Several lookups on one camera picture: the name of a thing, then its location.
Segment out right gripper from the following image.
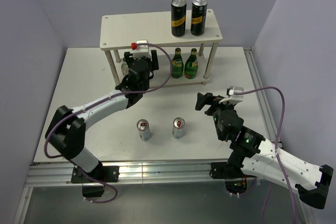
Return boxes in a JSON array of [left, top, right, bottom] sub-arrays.
[[195, 92, 235, 140]]

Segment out clear bottle green cap back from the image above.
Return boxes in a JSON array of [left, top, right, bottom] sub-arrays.
[[121, 59, 129, 76]]

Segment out green glass bottle back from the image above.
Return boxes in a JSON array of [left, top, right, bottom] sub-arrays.
[[184, 48, 198, 79]]

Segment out green glass bottle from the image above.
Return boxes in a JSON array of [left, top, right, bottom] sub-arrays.
[[184, 48, 198, 79], [171, 48, 184, 79]]

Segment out green glass bottle front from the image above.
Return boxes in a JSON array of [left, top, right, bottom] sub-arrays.
[[171, 48, 184, 79]]

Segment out silver can red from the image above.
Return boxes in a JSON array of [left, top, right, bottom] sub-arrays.
[[136, 119, 151, 141], [172, 117, 185, 139]]

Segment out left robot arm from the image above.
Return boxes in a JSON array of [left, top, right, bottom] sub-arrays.
[[45, 50, 159, 182]]

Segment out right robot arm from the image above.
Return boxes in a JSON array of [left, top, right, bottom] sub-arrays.
[[195, 93, 333, 209]]

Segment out white two-tier shelf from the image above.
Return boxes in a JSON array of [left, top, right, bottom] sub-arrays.
[[100, 9, 223, 86]]

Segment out black can left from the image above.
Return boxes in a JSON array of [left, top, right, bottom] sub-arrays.
[[171, 0, 187, 37]]

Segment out black can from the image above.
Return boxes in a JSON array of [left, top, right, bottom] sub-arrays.
[[191, 0, 208, 36], [171, 0, 187, 37]]

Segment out black can right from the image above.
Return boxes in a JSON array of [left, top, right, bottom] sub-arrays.
[[191, 0, 208, 36]]

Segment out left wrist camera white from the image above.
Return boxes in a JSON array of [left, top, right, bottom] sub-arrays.
[[131, 40, 150, 58]]

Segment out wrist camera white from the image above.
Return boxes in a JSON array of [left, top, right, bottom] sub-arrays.
[[131, 40, 150, 58], [219, 86, 244, 105]]

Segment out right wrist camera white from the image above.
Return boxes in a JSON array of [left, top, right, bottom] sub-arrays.
[[219, 86, 244, 105]]

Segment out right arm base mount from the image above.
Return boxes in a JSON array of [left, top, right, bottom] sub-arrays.
[[209, 152, 259, 199]]

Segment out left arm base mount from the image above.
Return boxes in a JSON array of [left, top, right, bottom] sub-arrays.
[[70, 165, 120, 204]]

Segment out aluminium front rail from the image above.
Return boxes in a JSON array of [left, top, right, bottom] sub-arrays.
[[24, 159, 226, 187]]

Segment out aluminium side rail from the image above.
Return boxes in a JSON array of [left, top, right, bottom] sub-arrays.
[[243, 47, 316, 223]]

